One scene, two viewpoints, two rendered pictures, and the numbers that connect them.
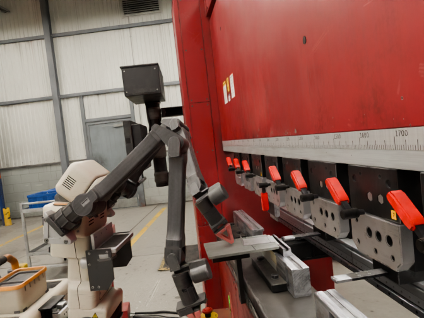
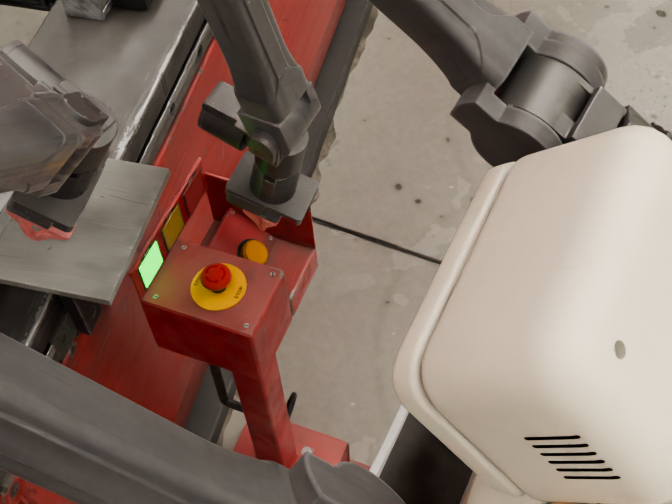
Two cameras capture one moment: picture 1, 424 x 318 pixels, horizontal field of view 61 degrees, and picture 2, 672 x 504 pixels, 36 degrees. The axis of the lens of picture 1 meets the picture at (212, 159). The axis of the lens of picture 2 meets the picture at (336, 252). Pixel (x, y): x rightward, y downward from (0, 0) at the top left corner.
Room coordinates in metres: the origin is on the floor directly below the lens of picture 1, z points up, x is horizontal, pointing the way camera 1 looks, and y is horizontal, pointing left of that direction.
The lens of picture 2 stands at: (1.87, 0.55, 1.87)
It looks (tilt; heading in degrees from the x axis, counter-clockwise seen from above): 54 degrees down; 206
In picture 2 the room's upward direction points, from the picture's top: 6 degrees counter-clockwise
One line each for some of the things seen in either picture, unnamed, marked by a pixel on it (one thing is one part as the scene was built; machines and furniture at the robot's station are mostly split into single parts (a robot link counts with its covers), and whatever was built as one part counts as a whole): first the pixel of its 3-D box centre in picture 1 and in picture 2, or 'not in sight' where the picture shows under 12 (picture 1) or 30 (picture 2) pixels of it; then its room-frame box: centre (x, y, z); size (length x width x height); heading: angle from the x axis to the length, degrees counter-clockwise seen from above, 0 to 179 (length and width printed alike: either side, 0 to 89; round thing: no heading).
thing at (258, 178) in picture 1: (267, 173); not in sight; (1.42, -0.21, 1.26); 0.15 x 0.09 x 0.17; 7
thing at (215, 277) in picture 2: (207, 313); (217, 281); (1.27, 0.08, 0.79); 0.04 x 0.04 x 0.04
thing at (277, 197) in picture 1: (283, 178); not in sight; (1.22, -0.23, 1.26); 0.15 x 0.09 x 0.17; 7
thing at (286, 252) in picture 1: (278, 245); not in sight; (1.37, -0.22, 0.99); 0.20 x 0.03 x 0.03; 7
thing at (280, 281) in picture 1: (267, 272); not in sight; (1.34, -0.16, 0.89); 0.30 x 0.05 x 0.03; 7
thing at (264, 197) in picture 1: (265, 196); not in sight; (1.23, -0.17, 1.20); 0.04 x 0.02 x 0.10; 97
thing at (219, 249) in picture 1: (239, 245); (30, 213); (1.37, -0.07, 1.00); 0.26 x 0.18 x 0.01; 97
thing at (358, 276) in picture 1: (377, 269); not in sight; (0.97, -0.42, 1.01); 0.26 x 0.12 x 0.05; 97
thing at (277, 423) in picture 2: not in sight; (262, 395); (1.23, 0.07, 0.39); 0.05 x 0.05 x 0.54; 0
